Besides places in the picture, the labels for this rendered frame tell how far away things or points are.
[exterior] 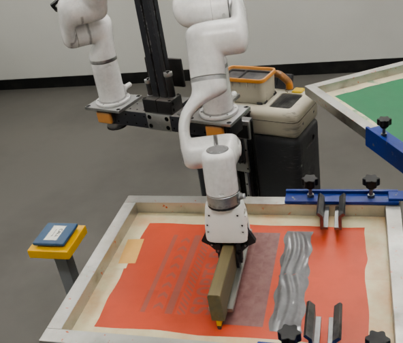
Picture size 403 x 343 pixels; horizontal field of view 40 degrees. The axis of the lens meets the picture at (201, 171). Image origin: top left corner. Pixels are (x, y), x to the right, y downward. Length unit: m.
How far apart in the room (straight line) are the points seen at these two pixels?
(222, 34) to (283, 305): 0.63
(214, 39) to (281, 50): 3.86
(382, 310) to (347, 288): 0.10
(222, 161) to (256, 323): 0.37
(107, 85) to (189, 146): 0.75
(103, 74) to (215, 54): 0.75
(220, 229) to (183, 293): 0.19
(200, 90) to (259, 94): 1.09
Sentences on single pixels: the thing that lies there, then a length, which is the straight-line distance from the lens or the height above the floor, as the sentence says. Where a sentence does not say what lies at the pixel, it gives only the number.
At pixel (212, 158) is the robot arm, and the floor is 1.29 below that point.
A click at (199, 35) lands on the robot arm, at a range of 1.29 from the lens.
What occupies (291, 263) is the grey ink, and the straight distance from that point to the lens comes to 1.41.
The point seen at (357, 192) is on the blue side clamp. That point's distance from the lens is 1.58.
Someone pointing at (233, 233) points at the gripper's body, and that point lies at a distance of 1.30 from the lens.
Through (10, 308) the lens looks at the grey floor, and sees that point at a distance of 3.08.
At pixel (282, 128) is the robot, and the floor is 0.84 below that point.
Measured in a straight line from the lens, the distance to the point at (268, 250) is 1.46.
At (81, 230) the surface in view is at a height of 0.95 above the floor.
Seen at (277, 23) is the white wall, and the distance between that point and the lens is 5.07.
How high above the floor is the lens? 1.86
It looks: 30 degrees down
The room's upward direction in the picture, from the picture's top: 9 degrees counter-clockwise
